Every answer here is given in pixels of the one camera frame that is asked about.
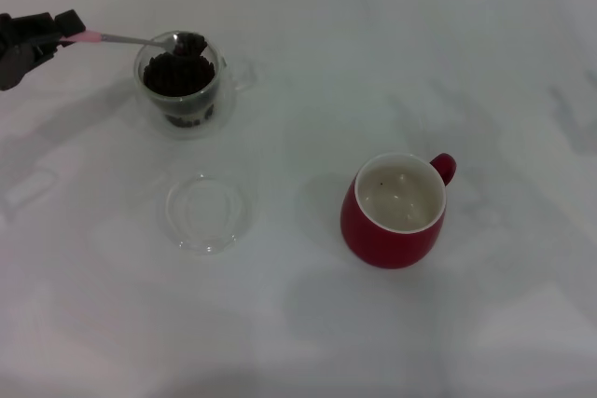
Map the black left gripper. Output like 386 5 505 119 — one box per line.
0 7 88 92

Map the pink-handled metal spoon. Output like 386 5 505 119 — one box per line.
69 30 209 58

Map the red ceramic mug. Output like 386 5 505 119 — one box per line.
340 152 458 270

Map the dark coffee beans pile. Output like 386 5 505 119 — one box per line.
142 46 217 130

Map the small clear glass dish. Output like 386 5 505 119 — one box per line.
165 172 244 257

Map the clear double-wall glass cup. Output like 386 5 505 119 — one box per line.
133 30 258 131

